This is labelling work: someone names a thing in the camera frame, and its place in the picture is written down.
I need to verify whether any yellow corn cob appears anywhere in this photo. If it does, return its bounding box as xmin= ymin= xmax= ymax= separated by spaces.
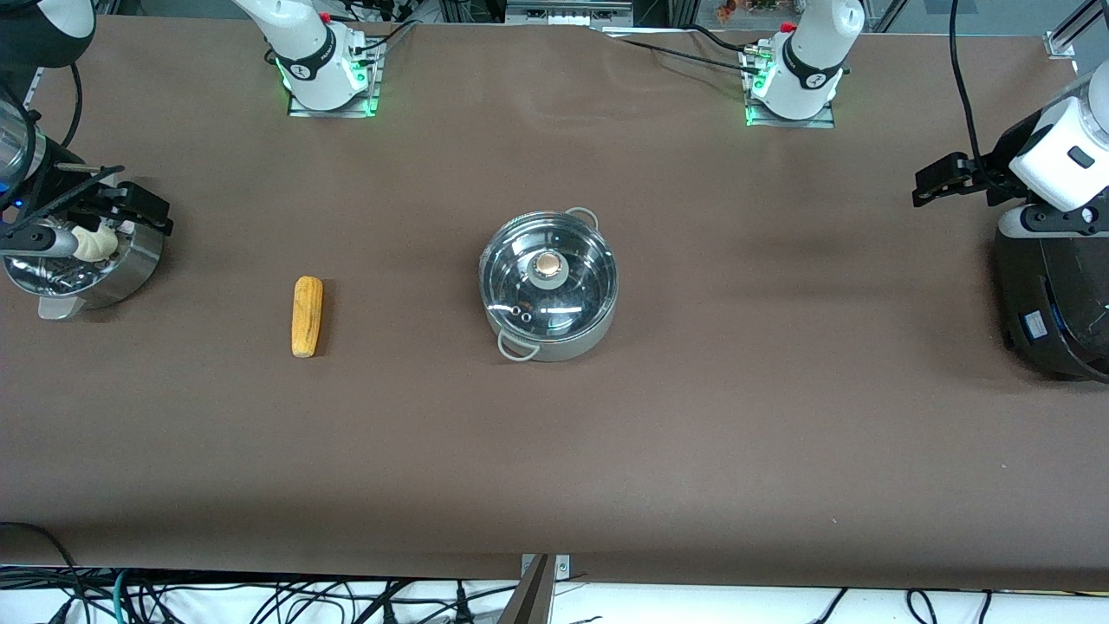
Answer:
xmin=291 ymin=276 xmax=325 ymax=359

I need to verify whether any dark camera stand pole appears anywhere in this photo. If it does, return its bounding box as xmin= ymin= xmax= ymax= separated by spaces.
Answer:
xmin=496 ymin=555 xmax=555 ymax=624

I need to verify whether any glass pot lid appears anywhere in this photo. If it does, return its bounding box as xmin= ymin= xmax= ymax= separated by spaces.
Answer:
xmin=481 ymin=212 xmax=619 ymax=340

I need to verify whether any white dumpling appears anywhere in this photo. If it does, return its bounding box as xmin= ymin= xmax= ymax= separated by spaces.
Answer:
xmin=73 ymin=224 xmax=120 ymax=264

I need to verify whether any small metal table bracket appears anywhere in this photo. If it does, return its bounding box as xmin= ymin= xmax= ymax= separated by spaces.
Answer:
xmin=520 ymin=553 xmax=572 ymax=580

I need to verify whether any aluminium frame profile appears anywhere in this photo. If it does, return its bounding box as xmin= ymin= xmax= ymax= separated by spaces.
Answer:
xmin=1044 ymin=0 xmax=1109 ymax=60

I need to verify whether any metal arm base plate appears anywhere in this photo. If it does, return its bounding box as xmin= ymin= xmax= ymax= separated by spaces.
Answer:
xmin=287 ymin=35 xmax=383 ymax=119
xmin=743 ymin=48 xmax=838 ymax=130

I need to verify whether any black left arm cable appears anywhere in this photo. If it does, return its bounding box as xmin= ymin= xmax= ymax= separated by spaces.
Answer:
xmin=948 ymin=0 xmax=999 ymax=179

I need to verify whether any grey power strip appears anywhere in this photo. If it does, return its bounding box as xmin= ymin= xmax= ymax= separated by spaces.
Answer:
xmin=505 ymin=0 xmax=635 ymax=29

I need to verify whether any black rice cooker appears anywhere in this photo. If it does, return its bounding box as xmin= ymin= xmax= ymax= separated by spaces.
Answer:
xmin=993 ymin=204 xmax=1109 ymax=384

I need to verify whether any black base power cable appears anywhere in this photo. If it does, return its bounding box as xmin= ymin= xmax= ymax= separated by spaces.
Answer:
xmin=689 ymin=23 xmax=759 ymax=53
xmin=598 ymin=33 xmax=763 ymax=72
xmin=351 ymin=17 xmax=423 ymax=56

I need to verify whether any stainless steel steamer pot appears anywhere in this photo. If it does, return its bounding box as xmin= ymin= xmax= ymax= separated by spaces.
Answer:
xmin=3 ymin=217 xmax=166 ymax=322

